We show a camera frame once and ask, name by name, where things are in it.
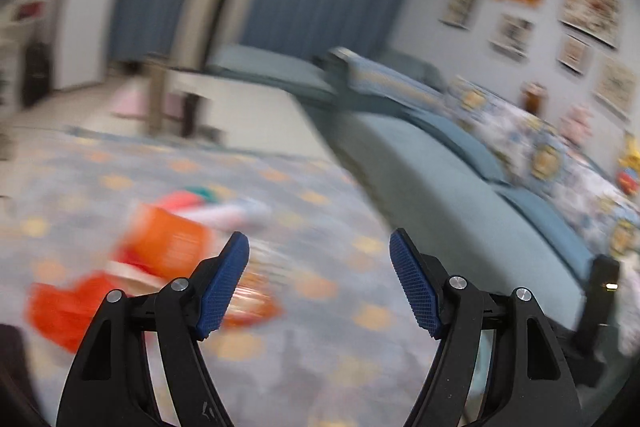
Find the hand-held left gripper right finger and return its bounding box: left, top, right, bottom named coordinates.
left=389, top=228, right=583, bottom=427

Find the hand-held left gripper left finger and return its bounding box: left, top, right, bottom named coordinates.
left=55, top=231, right=250, bottom=427

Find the shiny orange snack wrapper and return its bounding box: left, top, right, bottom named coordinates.
left=222, top=264, right=282, bottom=330

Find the orange snack packet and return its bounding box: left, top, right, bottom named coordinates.
left=120, top=202, right=213, bottom=280

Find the red green white wrapper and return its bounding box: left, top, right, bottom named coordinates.
left=152, top=188, right=273, bottom=229

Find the red-orange snack packet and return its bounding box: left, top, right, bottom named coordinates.
left=27, top=271, right=126, bottom=354

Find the blue sofa cushion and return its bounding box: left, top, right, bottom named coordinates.
left=409, top=107, right=507, bottom=184
left=494, top=186, right=597, bottom=280

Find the scale-patterned tablecloth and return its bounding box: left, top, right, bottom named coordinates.
left=0, top=127, right=443, bottom=427

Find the teal sofa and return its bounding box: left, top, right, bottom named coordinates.
left=206, top=43, right=640, bottom=358

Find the yellow red plush toy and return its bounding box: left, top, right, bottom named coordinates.
left=616, top=131, right=640, bottom=195

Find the pink plush toy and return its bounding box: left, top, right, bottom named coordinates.
left=561, top=103, right=592, bottom=145

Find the pink notebook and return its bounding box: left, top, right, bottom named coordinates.
left=111, top=88, right=182, bottom=122

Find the striped sofa throw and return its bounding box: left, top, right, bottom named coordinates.
left=327, top=48, right=453, bottom=108

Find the brown owl plush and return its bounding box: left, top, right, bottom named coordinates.
left=519, top=81, right=549, bottom=115

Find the pale framed wall picture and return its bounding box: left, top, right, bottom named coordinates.
left=593, top=58, right=640, bottom=120

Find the orange framed wall picture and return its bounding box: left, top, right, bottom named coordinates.
left=556, top=33, right=592, bottom=76

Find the newspaper print wall picture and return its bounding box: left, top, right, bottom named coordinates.
left=489, top=13, right=535, bottom=58

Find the tall framed wall picture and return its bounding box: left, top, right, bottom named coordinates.
left=441, top=0, right=487, bottom=29

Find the large framed wall picture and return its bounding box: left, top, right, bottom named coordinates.
left=558, top=0, right=622, bottom=50

